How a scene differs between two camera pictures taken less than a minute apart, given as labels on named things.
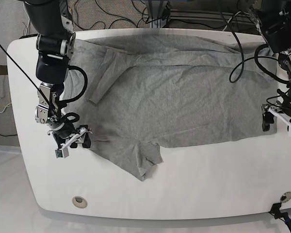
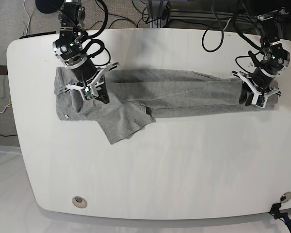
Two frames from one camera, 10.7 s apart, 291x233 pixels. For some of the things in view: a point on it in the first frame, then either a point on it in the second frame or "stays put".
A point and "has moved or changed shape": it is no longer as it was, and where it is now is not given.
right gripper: x=290 y=113 -> x=258 y=82
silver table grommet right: x=286 y=196 stays put
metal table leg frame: x=159 y=13 stays put
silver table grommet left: x=79 y=202 stays put
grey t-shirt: x=146 y=92 has moved or changed shape
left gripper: x=65 y=132 -> x=88 y=75
